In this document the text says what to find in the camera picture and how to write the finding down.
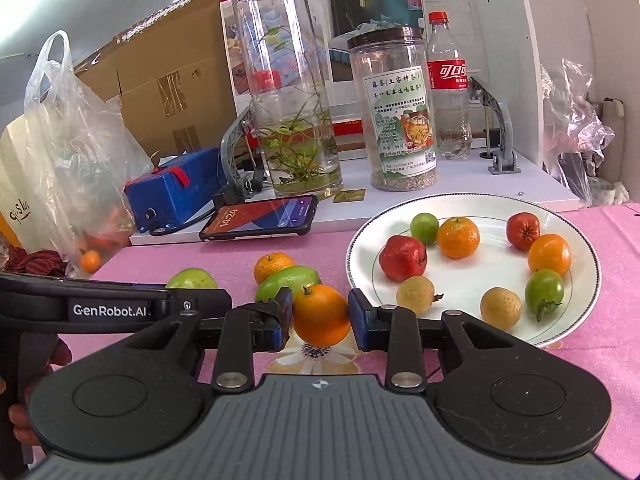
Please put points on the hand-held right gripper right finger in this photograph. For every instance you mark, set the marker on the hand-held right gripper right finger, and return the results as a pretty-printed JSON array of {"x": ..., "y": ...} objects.
[{"x": 357, "y": 320}]

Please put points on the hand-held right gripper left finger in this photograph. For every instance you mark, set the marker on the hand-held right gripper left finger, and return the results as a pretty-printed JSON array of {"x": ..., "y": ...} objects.
[{"x": 285, "y": 320}]

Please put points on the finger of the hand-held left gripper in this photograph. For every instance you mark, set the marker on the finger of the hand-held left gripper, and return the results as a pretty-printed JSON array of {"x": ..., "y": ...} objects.
[{"x": 215, "y": 302}]

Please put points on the tan longan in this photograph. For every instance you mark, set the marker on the tan longan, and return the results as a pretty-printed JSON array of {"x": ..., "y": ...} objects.
[
  {"x": 415, "y": 294},
  {"x": 501, "y": 308}
]

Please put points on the large red fruit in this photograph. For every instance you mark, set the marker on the large red fruit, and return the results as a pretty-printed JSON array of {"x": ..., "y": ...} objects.
[{"x": 402, "y": 257}]

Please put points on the green tomato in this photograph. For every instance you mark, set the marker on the green tomato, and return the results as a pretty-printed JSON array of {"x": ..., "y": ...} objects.
[
  {"x": 544, "y": 291},
  {"x": 424, "y": 227}
]

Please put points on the white plate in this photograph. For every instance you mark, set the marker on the white plate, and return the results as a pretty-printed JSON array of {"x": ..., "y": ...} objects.
[{"x": 475, "y": 280}]

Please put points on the small red fruit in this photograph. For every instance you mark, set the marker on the small red fruit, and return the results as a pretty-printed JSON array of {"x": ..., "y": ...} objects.
[{"x": 523, "y": 230}]

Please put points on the person's left hand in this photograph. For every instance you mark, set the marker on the person's left hand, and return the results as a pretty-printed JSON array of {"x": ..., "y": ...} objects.
[{"x": 61, "y": 354}]

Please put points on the large green fruit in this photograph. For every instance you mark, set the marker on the large green fruit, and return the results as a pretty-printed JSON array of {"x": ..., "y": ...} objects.
[{"x": 192, "y": 279}]

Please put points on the green oval fruit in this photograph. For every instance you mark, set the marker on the green oval fruit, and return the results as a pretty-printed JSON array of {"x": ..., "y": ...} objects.
[{"x": 285, "y": 280}]

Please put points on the red striped cloth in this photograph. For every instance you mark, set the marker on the red striped cloth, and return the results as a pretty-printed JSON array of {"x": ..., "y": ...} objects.
[{"x": 35, "y": 262}]

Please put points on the small orange with stem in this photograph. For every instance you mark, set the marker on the small orange with stem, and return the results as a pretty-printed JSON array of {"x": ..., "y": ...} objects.
[{"x": 272, "y": 266}]

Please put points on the black smartphone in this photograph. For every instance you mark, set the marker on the black smartphone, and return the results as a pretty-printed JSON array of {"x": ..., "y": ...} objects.
[{"x": 260, "y": 217}]

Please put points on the blue plastic box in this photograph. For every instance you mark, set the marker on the blue plastic box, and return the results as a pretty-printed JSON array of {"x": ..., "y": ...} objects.
[{"x": 175, "y": 190}]

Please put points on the beige shopping bag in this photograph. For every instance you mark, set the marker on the beige shopping bag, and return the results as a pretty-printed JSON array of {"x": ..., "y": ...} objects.
[{"x": 20, "y": 185}]

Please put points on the small gold card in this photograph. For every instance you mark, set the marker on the small gold card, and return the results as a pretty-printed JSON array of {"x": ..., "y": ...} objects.
[{"x": 349, "y": 195}]

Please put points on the glass vase with plant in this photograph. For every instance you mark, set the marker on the glass vase with plant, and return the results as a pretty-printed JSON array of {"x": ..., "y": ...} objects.
[{"x": 300, "y": 160}]

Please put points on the white board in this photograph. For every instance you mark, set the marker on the white board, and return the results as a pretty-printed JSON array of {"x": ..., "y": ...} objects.
[{"x": 475, "y": 180}]

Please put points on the clear bottle with red cap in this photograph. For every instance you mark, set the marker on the clear bottle with red cap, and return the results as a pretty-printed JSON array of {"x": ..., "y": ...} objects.
[{"x": 265, "y": 80}]

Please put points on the labelled jar with dark lid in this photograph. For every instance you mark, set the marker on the labelled jar with dark lid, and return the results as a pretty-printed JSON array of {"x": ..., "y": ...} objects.
[{"x": 395, "y": 85}]

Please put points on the cardboard box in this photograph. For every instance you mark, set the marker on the cardboard box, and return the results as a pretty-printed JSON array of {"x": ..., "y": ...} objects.
[{"x": 175, "y": 60}]

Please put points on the pink floral tablecloth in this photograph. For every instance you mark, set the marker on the pink floral tablecloth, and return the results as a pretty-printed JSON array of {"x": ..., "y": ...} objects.
[{"x": 615, "y": 285}]

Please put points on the cola bottle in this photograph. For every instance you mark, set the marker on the cola bottle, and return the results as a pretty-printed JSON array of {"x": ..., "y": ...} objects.
[{"x": 447, "y": 75}]

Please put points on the crumpled clear plastic bag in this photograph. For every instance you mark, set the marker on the crumpled clear plastic bag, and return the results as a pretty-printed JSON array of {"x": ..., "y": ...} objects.
[{"x": 575, "y": 125}]

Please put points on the white shelf unit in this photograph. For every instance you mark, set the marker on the white shelf unit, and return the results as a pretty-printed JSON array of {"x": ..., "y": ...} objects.
[{"x": 600, "y": 20}]

